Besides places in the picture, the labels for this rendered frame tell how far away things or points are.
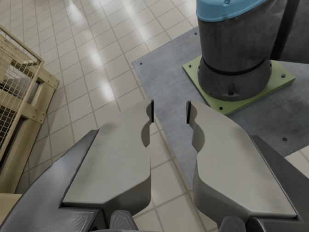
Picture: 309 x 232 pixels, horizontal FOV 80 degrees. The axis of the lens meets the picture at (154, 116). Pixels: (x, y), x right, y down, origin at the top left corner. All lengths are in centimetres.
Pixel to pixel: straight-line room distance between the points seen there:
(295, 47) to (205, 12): 16
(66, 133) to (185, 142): 118
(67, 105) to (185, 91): 126
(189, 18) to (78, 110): 118
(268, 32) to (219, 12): 9
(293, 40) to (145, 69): 44
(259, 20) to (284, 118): 27
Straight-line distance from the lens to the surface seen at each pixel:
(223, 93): 51
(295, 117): 57
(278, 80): 58
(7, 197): 99
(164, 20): 182
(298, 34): 38
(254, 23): 38
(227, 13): 36
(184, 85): 59
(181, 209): 110
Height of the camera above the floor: 109
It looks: 60 degrees down
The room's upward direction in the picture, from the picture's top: 35 degrees counter-clockwise
